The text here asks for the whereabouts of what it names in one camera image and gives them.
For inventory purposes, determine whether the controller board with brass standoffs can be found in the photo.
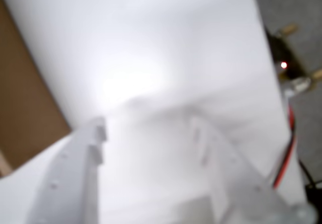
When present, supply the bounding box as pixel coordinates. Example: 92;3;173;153
265;24;322;97

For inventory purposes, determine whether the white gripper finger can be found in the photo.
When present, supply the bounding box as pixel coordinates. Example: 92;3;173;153
190;117;315;224
25;116;108;224

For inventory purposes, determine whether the brown cardboard box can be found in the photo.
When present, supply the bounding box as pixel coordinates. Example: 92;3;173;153
0;0;71;177

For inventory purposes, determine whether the red black servo cable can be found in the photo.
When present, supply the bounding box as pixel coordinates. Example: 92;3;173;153
271;105;298;190

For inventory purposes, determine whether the black camera cable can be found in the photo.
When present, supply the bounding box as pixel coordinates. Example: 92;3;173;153
298;158;316;185

